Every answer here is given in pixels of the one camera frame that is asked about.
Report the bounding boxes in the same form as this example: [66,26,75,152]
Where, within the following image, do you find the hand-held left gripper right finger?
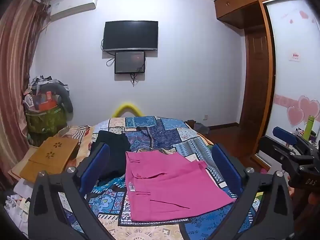
[211,143,294,240]

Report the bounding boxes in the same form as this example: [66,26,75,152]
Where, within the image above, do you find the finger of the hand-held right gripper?
[272,126,320,155]
[257,135,316,173]

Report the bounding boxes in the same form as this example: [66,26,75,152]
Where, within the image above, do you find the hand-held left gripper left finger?
[27,142,112,240]

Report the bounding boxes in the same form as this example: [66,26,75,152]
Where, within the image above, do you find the pink pants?
[124,150,237,222]

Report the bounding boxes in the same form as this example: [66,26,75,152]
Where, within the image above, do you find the dark folded garment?
[89,130,131,180]

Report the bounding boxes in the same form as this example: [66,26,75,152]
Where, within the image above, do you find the green bottle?
[303,115,316,140]

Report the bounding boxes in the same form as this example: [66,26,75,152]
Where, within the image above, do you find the wooden lap desk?
[19,137,80,183]

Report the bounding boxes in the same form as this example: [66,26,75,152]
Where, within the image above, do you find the yellow foam tube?
[111,102,143,118]

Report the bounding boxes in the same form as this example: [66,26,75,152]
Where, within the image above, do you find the green storage bag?
[25,105,67,135]

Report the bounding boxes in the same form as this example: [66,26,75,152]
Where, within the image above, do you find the white sliding door with hearts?
[262,0,320,140]

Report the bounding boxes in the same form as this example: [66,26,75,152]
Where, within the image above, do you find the patchwork printed blanket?
[60,116,265,240]

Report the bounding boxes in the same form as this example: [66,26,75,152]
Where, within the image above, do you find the wooden wardrobe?
[214,0,300,168]

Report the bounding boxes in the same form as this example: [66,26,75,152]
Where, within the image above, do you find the pile of clutter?
[22,74,70,112]

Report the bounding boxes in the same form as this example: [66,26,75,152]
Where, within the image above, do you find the striped brown curtain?
[0,0,50,190]

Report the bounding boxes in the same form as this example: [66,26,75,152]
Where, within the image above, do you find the white air conditioner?
[49,0,99,22]

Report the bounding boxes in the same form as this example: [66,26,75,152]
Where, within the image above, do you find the small wall-mounted monitor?
[114,51,146,74]

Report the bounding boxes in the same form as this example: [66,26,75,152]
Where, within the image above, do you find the wall-mounted black television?
[103,20,159,52]

